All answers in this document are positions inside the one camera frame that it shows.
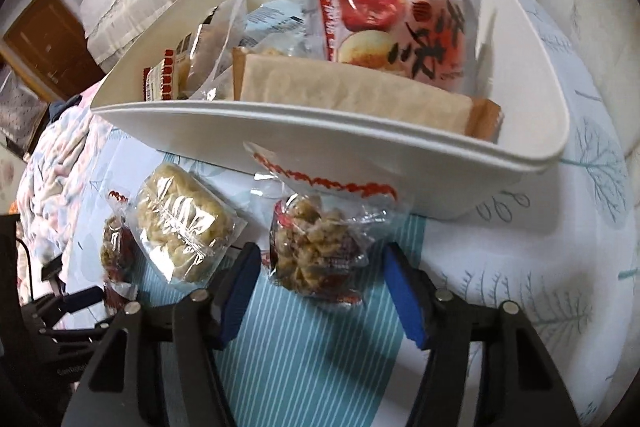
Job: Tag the clear red-edged nut cluster packet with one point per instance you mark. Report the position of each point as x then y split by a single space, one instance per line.
310 252
116 252

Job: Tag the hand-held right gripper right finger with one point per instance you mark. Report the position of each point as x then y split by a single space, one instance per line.
405 297

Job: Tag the white plastic bin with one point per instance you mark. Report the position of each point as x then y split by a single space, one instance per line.
400 167

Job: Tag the clear packet pale crispy cake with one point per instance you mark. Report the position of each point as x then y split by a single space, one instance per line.
180 222

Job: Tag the floral blanket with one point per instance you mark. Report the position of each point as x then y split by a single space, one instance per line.
60 177

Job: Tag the light blue white snack packet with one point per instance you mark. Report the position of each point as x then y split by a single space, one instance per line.
275 19

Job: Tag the tree-print tablecloth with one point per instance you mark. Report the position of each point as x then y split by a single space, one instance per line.
525 267

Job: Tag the red white rice cracker packet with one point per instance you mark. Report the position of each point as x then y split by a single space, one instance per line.
380 32

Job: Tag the brown wooden door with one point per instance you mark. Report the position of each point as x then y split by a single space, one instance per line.
45 42

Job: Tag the tan snack packet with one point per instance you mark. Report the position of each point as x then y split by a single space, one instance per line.
350 92

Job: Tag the red-edged clear dark snack packet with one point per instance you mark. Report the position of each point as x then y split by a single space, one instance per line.
160 77

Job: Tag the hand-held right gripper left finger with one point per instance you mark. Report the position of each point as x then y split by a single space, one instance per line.
240 297

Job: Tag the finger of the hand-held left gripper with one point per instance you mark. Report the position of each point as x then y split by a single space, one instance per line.
82 298

